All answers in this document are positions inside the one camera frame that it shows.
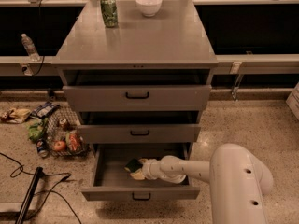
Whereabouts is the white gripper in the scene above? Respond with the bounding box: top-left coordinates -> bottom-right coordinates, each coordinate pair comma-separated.
130,158 -> 160,181

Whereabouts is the green yellow sponge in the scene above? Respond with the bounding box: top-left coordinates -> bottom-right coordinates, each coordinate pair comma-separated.
124,159 -> 143,174

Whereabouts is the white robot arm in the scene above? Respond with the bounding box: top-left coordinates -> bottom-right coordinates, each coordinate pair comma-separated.
125,144 -> 274,224

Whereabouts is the grey bottom drawer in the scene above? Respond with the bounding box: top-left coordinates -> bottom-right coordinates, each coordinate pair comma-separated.
81,143 -> 200,201

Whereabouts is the grey drawer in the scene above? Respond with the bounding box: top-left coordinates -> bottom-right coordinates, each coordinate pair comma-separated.
64,69 -> 211,112
81,143 -> 200,201
78,111 -> 200,144

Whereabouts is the grey middle drawer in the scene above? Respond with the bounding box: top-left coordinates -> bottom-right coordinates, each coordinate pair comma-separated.
78,111 -> 200,144

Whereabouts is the grey drawer cabinet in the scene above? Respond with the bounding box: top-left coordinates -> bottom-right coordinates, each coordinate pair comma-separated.
51,0 -> 219,149

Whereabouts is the grey top drawer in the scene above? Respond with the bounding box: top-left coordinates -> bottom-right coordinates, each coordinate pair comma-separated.
64,69 -> 211,112

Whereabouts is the orange snack packet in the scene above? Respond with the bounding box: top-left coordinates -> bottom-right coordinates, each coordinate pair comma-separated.
66,133 -> 81,152

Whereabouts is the red apple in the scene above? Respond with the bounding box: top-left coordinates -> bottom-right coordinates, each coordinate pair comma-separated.
53,141 -> 67,151

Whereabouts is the small brown can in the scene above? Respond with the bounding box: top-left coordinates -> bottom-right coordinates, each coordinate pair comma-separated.
59,118 -> 69,130

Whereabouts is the blue soda can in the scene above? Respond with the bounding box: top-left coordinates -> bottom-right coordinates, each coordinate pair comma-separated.
36,139 -> 49,158

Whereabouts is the black stand leg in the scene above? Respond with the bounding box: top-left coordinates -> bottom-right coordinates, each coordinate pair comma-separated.
15,167 -> 43,224

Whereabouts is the blue white snack bag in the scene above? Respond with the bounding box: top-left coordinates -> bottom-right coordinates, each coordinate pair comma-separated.
31,102 -> 59,119

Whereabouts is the green chip bag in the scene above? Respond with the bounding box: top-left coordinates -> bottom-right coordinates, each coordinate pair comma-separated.
28,119 -> 48,143

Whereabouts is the yellow snack bag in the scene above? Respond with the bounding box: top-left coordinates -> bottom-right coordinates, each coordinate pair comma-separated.
0,108 -> 31,124

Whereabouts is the clear plastic water bottle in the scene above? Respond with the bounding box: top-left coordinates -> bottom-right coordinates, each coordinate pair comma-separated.
21,34 -> 40,62

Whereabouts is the white bowl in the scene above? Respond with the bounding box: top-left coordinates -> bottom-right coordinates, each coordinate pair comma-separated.
135,0 -> 163,17

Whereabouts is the green soda can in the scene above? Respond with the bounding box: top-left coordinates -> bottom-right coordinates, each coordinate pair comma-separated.
100,0 -> 118,28

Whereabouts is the wire mesh basket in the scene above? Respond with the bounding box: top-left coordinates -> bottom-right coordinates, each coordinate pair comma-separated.
46,106 -> 88,157

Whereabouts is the black floor cable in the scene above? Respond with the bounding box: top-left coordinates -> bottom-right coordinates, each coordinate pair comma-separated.
0,152 -> 82,224

